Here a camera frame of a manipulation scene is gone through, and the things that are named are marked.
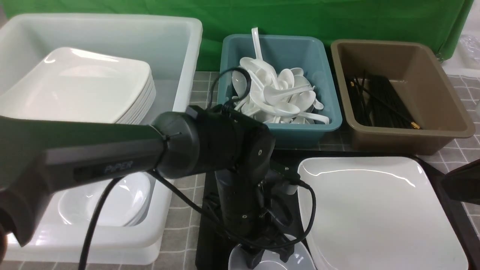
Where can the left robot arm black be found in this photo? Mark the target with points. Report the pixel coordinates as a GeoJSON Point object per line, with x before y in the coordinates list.
{"type": "Point", "coordinates": [40, 158]}

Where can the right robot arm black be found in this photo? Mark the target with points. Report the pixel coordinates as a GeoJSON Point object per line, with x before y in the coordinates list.
{"type": "Point", "coordinates": [463, 183]}

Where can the large translucent white bin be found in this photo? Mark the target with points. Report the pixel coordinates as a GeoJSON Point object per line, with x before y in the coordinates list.
{"type": "Point", "coordinates": [170, 45]}

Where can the brown plastic bin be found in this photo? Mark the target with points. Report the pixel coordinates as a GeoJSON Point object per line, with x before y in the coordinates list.
{"type": "Point", "coordinates": [420, 82]}

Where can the black chopsticks pile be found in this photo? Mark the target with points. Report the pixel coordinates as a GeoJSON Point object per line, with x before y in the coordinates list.
{"type": "Point", "coordinates": [375, 103]}

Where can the white bowl in bin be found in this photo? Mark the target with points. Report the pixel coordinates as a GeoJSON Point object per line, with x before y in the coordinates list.
{"type": "Point", "coordinates": [125, 203]}

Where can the green backdrop cloth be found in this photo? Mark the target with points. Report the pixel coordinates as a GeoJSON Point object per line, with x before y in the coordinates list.
{"type": "Point", "coordinates": [436, 24]}

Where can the stack of white square plates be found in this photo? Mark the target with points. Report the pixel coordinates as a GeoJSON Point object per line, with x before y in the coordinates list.
{"type": "Point", "coordinates": [74, 85]}

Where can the teal plastic bin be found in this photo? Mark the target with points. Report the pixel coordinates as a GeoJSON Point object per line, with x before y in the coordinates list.
{"type": "Point", "coordinates": [283, 52]}

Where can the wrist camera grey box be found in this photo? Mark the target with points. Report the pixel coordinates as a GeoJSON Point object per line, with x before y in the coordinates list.
{"type": "Point", "coordinates": [283, 178]}

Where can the white bowl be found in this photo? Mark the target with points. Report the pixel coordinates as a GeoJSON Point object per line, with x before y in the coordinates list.
{"type": "Point", "coordinates": [125, 203]}
{"type": "Point", "coordinates": [299, 260]}

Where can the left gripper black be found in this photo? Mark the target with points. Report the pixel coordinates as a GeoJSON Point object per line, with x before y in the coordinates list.
{"type": "Point", "coordinates": [248, 210]}

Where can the pile of white spoons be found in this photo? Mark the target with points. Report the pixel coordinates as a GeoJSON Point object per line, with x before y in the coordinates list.
{"type": "Point", "coordinates": [274, 97]}

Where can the large white rice plate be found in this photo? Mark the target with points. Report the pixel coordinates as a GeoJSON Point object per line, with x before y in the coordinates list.
{"type": "Point", "coordinates": [378, 213]}

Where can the black serving tray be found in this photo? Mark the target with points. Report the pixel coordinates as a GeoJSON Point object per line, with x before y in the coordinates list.
{"type": "Point", "coordinates": [213, 248]}

